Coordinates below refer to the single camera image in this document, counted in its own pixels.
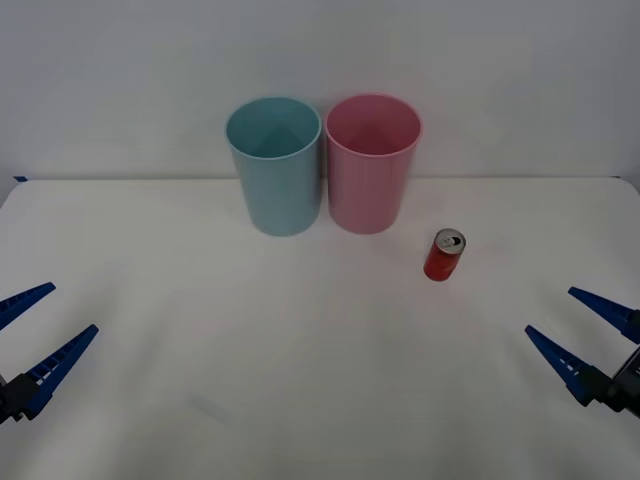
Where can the pink plastic bin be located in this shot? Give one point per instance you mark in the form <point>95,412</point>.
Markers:
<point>367,195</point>

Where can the pale blue plastic bin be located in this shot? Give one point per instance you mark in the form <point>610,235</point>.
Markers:
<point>280,195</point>

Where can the red drink can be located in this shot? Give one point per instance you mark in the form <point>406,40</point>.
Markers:
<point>442,262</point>

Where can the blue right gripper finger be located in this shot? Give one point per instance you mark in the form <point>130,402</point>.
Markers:
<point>612,315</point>
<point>567,367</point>

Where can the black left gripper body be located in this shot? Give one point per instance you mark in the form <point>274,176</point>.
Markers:
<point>6,405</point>

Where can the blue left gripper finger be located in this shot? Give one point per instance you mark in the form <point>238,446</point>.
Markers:
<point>22,302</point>
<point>55,367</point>

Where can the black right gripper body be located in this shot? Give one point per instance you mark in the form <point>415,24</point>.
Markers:
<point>627,392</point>

